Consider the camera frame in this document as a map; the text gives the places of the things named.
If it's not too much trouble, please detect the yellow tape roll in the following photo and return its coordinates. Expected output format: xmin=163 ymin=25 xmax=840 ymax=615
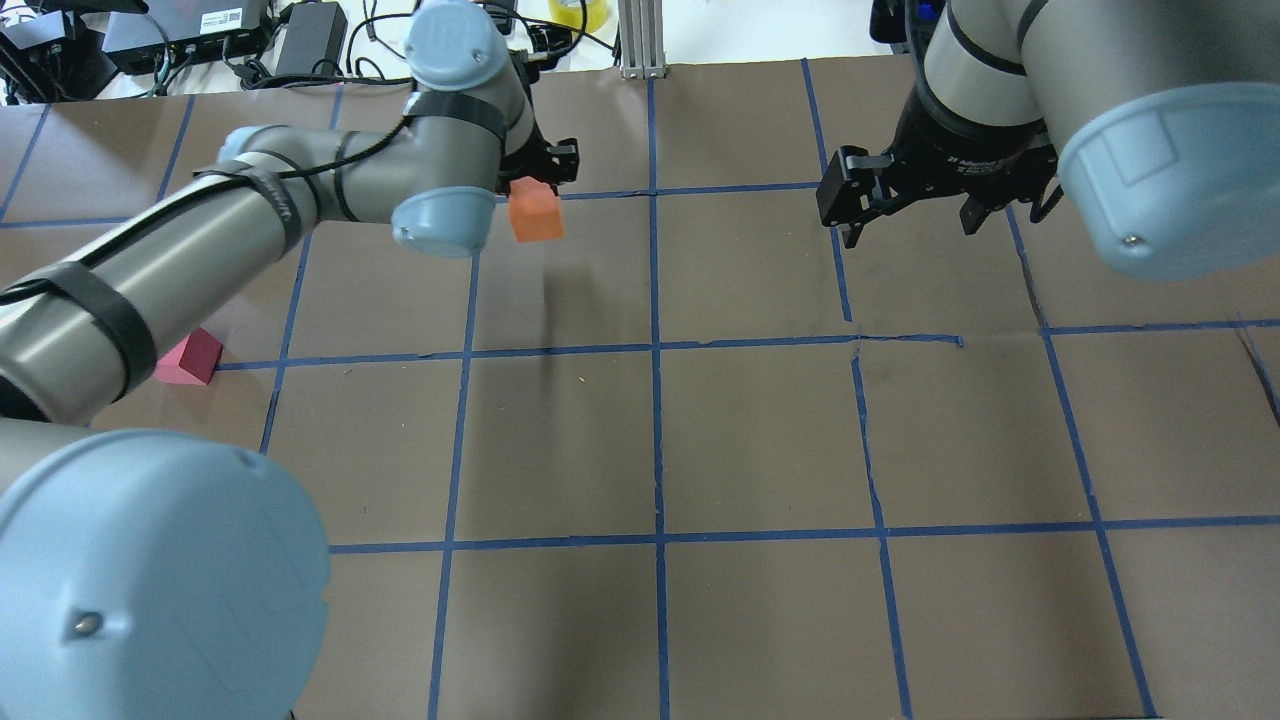
xmin=547 ymin=0 xmax=611 ymax=33

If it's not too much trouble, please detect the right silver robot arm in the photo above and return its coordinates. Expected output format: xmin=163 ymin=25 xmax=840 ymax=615
xmin=815 ymin=1 xmax=1279 ymax=281

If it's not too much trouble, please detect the aluminium frame post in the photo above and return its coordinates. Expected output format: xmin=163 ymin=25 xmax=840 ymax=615
xmin=614 ymin=0 xmax=668 ymax=79

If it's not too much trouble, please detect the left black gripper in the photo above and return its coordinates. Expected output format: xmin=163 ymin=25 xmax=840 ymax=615
xmin=495 ymin=120 xmax=581 ymax=191

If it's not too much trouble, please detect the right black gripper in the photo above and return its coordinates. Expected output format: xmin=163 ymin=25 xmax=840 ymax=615
xmin=818 ymin=90 xmax=1062 ymax=249

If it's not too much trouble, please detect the black power adapter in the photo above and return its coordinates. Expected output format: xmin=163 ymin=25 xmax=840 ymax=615
xmin=274 ymin=1 xmax=348 ymax=76

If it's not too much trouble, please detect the red foam cube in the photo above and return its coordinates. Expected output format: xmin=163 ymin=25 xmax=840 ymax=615
xmin=154 ymin=328 xmax=224 ymax=386

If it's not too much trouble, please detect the orange foam cube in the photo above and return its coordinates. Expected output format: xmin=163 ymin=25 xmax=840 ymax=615
xmin=508 ymin=177 xmax=566 ymax=243

